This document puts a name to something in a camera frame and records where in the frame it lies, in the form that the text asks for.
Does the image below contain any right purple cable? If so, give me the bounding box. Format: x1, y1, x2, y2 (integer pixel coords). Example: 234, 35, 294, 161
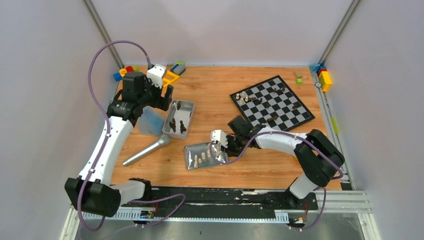
209, 130, 345, 232

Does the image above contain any colourful toy blocks left corner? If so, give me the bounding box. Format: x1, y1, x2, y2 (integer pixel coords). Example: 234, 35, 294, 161
113, 65, 139, 82

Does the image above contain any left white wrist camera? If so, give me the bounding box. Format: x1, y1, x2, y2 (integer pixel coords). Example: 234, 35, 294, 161
146, 64, 167, 89

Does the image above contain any colourful toy blocks right corner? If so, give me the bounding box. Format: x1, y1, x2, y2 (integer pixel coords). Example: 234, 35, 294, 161
309, 64, 333, 92

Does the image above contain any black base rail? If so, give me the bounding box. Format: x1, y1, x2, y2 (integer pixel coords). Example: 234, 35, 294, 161
125, 186, 319, 219

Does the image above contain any purple cable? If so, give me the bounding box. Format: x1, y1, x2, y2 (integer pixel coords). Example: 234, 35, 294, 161
209, 130, 345, 232
76, 40, 186, 233

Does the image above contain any tin box with dark pieces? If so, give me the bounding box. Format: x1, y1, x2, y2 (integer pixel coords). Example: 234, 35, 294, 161
162, 100, 195, 140

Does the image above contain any colourful toy blocks corner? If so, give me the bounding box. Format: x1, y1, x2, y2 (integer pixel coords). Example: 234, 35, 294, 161
309, 64, 333, 92
113, 65, 139, 82

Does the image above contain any blue green toy block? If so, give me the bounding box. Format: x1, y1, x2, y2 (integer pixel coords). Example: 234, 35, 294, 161
170, 61, 186, 76

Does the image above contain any blue plastic bag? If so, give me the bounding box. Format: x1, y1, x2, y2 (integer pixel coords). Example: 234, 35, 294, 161
137, 106, 165, 137

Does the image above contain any tin lid with light pieces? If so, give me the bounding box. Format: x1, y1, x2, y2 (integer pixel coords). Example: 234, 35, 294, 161
184, 142, 229, 170

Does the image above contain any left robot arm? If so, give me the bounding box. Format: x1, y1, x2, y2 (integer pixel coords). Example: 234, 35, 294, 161
64, 69, 174, 217

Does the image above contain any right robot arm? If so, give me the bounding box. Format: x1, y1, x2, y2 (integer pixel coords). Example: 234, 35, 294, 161
210, 115, 345, 209

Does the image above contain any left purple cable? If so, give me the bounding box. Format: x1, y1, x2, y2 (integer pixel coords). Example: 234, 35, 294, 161
76, 40, 186, 233

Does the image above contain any black silver chess board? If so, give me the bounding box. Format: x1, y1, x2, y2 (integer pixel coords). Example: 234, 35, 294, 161
229, 75, 315, 132

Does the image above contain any silver microphone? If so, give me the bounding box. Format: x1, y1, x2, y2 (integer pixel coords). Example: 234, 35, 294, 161
122, 134, 171, 167

